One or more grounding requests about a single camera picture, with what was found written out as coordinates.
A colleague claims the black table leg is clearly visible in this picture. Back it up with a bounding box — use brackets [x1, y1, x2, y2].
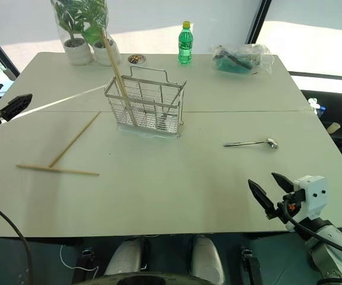
[238, 245, 263, 285]
[75, 248, 96, 283]

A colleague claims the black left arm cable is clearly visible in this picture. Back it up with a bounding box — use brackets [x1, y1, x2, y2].
[0, 197, 34, 285]

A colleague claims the wooden chopstick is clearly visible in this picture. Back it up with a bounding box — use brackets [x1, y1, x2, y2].
[48, 112, 101, 168]
[15, 164, 100, 176]
[99, 28, 138, 125]

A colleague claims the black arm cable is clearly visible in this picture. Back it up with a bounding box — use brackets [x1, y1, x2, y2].
[0, 197, 34, 285]
[283, 200, 342, 262]

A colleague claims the clear plastic bag with items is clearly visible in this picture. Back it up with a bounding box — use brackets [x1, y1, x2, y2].
[208, 43, 275, 75]

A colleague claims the metal wire cutlery basket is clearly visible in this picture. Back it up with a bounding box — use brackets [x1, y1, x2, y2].
[104, 65, 187, 139]

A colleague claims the potted plant in white pot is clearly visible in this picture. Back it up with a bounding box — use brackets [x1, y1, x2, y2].
[78, 0, 122, 67]
[50, 0, 94, 67]

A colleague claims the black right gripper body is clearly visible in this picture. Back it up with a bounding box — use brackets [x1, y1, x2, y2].
[273, 188, 307, 225]

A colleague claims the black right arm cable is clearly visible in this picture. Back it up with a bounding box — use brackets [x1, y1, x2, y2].
[283, 200, 342, 262]

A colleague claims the metal spoon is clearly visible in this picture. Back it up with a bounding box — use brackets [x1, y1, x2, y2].
[223, 137, 279, 150]

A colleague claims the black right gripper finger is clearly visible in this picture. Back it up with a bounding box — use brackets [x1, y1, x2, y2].
[271, 172, 296, 196]
[248, 178, 278, 220]

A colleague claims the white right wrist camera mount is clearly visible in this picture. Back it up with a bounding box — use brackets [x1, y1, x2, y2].
[284, 175, 328, 233]

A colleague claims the dark rounded robot torso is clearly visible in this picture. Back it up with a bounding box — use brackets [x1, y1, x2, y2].
[77, 271, 221, 285]

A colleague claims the white robot foot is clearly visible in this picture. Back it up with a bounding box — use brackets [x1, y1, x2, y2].
[191, 235, 226, 284]
[103, 237, 144, 277]

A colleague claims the thin white cable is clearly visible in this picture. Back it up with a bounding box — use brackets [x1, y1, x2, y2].
[59, 244, 100, 273]

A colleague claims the green plastic bottle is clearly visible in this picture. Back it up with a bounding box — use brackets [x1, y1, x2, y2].
[178, 20, 194, 65]

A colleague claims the dark metal utensil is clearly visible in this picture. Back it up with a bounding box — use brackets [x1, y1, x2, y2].
[160, 87, 182, 120]

